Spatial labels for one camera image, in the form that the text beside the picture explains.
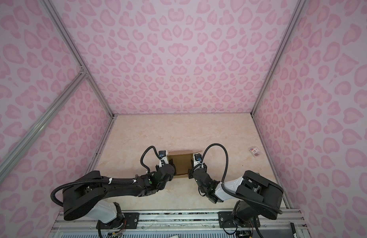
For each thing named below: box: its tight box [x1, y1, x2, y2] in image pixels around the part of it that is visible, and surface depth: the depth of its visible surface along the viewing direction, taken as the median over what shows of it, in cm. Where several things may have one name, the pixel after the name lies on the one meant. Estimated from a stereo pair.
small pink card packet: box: [248, 146, 261, 158], surface depth 98 cm
